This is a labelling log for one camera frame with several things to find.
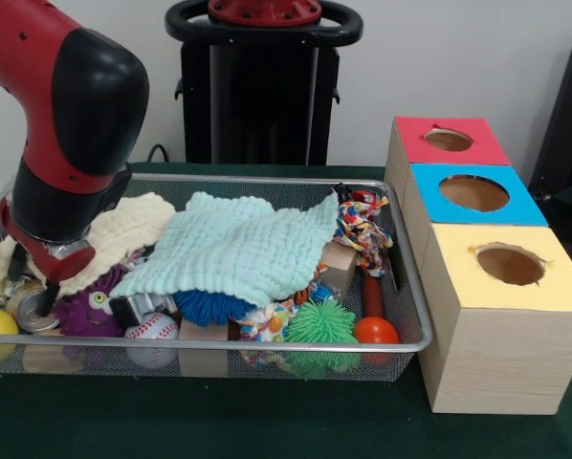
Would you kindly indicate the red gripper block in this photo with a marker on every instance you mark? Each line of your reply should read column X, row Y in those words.
column 61, row 263

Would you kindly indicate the silver drink can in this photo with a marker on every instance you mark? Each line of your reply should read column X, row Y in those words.
column 26, row 311

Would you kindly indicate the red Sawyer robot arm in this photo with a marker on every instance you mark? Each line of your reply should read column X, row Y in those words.
column 76, row 96

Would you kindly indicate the clear shallow mesh bin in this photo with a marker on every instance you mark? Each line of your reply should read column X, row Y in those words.
column 267, row 194

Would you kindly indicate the wooden box with three holes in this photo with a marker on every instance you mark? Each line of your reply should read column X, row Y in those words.
column 496, row 354

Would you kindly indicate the purple monster toy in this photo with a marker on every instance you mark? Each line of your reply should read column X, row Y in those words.
column 85, row 314

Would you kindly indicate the cream knitted cloth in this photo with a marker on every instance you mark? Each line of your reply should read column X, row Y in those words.
column 128, row 225

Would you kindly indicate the white baseball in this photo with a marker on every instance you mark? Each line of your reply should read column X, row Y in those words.
column 152, row 330

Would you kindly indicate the blue spiky ball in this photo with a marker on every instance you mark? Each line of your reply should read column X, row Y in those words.
column 209, row 306

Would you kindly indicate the mint knitted cloth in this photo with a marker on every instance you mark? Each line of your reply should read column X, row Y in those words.
column 238, row 249

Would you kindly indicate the dark green tablecloth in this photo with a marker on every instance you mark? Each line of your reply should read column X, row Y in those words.
column 267, row 421

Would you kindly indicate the green spiky ball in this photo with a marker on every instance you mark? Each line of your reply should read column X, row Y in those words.
column 319, row 323

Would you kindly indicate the red maraca rattle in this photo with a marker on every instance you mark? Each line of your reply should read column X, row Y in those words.
column 375, row 331

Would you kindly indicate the black panel stand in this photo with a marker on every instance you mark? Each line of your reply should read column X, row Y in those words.
column 568, row 124

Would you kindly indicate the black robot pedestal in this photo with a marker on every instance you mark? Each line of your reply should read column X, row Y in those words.
column 257, row 105

